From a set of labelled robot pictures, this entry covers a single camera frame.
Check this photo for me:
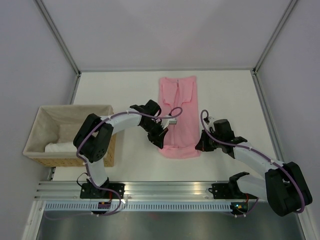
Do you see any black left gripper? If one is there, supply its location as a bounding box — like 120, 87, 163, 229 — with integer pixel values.
140, 119, 168, 150

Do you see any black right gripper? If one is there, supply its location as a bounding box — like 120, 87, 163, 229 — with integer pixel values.
195, 129, 223, 152

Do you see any pink t shirt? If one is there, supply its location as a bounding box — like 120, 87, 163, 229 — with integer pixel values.
158, 76, 201, 159

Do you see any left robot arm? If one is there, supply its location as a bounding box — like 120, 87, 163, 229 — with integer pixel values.
73, 100, 170, 198

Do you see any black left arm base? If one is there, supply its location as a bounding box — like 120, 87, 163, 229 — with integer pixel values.
76, 179, 125, 200

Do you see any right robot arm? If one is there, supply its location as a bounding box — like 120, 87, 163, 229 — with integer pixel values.
195, 117, 313, 217

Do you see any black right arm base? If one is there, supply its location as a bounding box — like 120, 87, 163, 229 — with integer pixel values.
208, 182, 257, 200

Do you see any rolled white t shirt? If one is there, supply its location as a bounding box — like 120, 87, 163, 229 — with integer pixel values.
44, 142, 77, 153

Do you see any wicker basket with liner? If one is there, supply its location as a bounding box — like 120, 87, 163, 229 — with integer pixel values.
23, 105, 114, 167

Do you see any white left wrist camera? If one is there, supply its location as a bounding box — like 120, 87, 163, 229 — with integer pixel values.
160, 118, 177, 129

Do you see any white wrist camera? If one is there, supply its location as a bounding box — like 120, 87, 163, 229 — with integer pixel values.
204, 116, 215, 132
160, 118, 177, 129

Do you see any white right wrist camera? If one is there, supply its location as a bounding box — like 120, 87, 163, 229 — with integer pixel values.
204, 116, 215, 132

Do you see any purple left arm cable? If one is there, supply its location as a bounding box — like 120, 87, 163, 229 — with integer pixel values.
74, 106, 183, 216

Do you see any aluminium frame rail back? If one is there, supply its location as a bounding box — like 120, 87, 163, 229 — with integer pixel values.
79, 67, 254, 74

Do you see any aluminium frame post right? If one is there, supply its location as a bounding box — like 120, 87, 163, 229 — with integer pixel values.
252, 0, 300, 75

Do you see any aluminium frame post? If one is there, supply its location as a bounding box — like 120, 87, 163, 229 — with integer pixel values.
252, 0, 300, 75
33, 0, 81, 76

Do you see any white slotted cable duct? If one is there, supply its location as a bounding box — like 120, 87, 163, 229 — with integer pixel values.
45, 201, 247, 212

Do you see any aluminium mounting rail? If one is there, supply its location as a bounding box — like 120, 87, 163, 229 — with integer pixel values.
34, 181, 307, 201

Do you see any aluminium frame post left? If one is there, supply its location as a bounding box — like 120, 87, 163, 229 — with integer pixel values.
33, 0, 81, 76

